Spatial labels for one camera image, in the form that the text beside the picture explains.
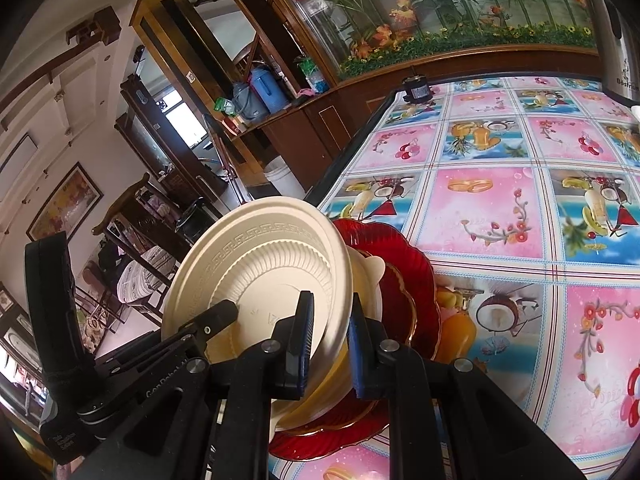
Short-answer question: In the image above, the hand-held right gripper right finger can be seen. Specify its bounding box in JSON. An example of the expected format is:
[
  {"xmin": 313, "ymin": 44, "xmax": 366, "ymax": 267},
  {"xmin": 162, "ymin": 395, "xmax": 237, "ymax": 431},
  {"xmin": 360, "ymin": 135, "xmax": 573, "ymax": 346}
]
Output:
[{"xmin": 347, "ymin": 292, "xmax": 586, "ymax": 480}]

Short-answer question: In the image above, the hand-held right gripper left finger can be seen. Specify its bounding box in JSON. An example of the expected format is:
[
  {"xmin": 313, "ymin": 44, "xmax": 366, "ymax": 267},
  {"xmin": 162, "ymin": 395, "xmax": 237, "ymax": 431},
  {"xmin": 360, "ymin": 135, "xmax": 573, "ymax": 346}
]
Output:
[{"xmin": 75, "ymin": 290, "xmax": 317, "ymax": 480}]

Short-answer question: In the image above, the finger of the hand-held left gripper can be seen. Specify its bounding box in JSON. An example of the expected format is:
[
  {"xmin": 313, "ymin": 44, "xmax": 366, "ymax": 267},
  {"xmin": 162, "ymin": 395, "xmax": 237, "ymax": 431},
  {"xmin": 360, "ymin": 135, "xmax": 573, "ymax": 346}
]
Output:
[
  {"xmin": 94, "ymin": 336, "xmax": 212, "ymax": 379},
  {"xmin": 161, "ymin": 300, "xmax": 240, "ymax": 350}
]

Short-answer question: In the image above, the red glass plate with sticker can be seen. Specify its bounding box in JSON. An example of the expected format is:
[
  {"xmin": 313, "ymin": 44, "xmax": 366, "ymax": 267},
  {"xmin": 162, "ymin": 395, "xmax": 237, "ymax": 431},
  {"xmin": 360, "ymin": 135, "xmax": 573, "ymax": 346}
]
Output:
[{"xmin": 285, "ymin": 255, "xmax": 418, "ymax": 436}]

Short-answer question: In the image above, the cream ribbed bowl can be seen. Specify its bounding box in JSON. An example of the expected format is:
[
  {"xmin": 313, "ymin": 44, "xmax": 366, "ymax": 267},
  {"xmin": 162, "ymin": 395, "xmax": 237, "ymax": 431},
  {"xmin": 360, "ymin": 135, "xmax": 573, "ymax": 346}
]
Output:
[{"xmin": 161, "ymin": 196, "xmax": 352, "ymax": 376}]

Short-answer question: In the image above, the black waste bin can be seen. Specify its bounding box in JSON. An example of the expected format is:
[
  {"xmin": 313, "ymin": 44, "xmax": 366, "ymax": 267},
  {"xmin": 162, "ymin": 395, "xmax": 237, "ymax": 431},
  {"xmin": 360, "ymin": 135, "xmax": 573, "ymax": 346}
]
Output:
[{"xmin": 175, "ymin": 197, "xmax": 221, "ymax": 243}]

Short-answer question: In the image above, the wooden chair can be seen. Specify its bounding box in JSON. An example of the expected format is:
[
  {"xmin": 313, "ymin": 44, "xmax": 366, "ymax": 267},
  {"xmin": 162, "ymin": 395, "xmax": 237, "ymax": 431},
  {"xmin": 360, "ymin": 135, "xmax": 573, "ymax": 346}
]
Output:
[{"xmin": 92, "ymin": 172, "xmax": 201, "ymax": 321}]

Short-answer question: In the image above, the white bucket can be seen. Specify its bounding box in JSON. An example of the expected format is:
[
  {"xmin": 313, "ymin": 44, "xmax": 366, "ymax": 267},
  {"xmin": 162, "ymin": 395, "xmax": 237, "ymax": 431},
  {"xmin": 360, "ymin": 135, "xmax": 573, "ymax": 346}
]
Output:
[{"xmin": 263, "ymin": 161, "xmax": 306, "ymax": 201}]

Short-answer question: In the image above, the dark wooden glass cabinet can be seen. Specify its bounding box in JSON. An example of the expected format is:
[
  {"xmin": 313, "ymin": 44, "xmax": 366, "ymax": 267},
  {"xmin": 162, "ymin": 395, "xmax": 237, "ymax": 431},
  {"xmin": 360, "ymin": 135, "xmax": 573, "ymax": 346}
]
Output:
[{"xmin": 115, "ymin": 75, "xmax": 236, "ymax": 211}]

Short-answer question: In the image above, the printed fruit tablecloth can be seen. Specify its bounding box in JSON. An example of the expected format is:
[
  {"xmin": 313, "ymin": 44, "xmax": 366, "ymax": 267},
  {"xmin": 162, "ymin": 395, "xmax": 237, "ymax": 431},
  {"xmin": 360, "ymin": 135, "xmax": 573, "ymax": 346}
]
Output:
[{"xmin": 267, "ymin": 76, "xmax": 640, "ymax": 480}]

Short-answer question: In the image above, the wooden counter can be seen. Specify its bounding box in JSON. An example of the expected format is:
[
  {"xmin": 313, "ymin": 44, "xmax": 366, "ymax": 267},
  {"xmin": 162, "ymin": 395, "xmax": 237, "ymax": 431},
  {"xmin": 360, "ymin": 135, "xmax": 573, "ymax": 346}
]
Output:
[{"xmin": 220, "ymin": 50, "xmax": 601, "ymax": 186}]

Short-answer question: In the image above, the grey-blue water jug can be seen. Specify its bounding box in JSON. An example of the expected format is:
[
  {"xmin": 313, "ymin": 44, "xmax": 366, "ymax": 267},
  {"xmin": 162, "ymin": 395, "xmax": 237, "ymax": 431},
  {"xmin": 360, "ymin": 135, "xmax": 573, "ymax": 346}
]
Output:
[{"xmin": 231, "ymin": 82, "xmax": 268, "ymax": 121}]

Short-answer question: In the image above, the blue thermos jug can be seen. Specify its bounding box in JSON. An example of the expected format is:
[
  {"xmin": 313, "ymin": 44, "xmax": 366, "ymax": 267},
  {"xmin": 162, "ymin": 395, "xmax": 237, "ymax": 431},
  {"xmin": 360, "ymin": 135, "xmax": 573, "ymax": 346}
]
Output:
[{"xmin": 248, "ymin": 67, "xmax": 288, "ymax": 113}]

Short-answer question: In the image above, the green-capped plastic bottle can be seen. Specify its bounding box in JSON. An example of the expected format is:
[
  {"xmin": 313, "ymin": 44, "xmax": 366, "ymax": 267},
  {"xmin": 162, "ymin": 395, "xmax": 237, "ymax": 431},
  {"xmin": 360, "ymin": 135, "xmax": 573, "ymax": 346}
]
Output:
[{"xmin": 297, "ymin": 55, "xmax": 331, "ymax": 93}]

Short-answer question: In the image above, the small black device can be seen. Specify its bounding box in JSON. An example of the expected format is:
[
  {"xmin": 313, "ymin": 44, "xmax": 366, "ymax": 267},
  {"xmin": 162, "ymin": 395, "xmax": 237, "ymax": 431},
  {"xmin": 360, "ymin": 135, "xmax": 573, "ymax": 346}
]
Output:
[{"xmin": 402, "ymin": 76, "xmax": 431, "ymax": 106}]

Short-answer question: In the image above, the tall wooden display cabinet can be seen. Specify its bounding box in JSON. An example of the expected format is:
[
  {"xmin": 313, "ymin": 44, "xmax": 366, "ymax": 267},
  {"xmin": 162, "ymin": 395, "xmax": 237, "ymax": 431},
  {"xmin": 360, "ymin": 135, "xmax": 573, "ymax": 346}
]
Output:
[{"xmin": 129, "ymin": 0, "xmax": 266, "ymax": 171}]

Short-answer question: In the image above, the flower glass partition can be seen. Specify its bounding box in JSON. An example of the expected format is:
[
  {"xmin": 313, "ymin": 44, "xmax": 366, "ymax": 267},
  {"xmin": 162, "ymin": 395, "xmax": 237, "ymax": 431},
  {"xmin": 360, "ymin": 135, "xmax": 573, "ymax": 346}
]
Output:
[{"xmin": 250, "ymin": 0, "xmax": 601, "ymax": 78}]

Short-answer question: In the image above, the stainless steel appliance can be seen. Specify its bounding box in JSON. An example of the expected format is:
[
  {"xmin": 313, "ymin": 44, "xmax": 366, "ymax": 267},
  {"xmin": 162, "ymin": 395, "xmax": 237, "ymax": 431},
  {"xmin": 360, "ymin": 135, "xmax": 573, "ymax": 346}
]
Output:
[{"xmin": 592, "ymin": 0, "xmax": 640, "ymax": 106}]

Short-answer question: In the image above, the framed wall picture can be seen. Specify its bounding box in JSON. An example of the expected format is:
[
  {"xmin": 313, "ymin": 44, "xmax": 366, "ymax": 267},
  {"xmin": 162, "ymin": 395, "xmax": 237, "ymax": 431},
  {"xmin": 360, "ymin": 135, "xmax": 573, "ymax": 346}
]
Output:
[{"xmin": 25, "ymin": 162, "xmax": 103, "ymax": 241}]

